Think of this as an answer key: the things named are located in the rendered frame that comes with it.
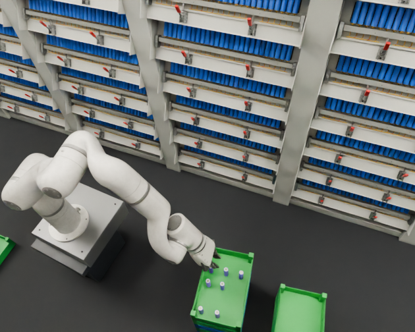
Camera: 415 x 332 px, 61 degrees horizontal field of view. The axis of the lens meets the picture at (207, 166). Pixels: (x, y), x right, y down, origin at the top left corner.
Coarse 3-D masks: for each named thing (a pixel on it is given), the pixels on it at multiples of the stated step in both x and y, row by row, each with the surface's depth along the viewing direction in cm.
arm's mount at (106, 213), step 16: (80, 192) 174; (96, 192) 173; (96, 208) 168; (112, 208) 167; (48, 224) 166; (96, 224) 163; (112, 224) 166; (48, 240) 161; (80, 240) 159; (96, 240) 158; (80, 256) 155; (96, 256) 163
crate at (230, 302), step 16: (224, 256) 157; (240, 256) 155; (208, 272) 153; (208, 288) 149; (240, 288) 148; (208, 304) 145; (224, 304) 145; (240, 304) 144; (208, 320) 137; (224, 320) 141; (240, 320) 141
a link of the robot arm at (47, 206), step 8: (24, 160) 135; (32, 160) 134; (40, 160) 135; (24, 168) 132; (16, 176) 130; (40, 200) 142; (48, 200) 142; (56, 200) 144; (64, 200) 150; (40, 208) 142; (48, 208) 143; (56, 208) 145; (48, 216) 146
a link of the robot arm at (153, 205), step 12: (156, 192) 110; (132, 204) 106; (144, 204) 107; (156, 204) 109; (168, 204) 114; (144, 216) 112; (156, 216) 111; (168, 216) 113; (156, 228) 113; (156, 240) 114; (168, 240) 122; (156, 252) 118; (168, 252) 115; (180, 252) 119
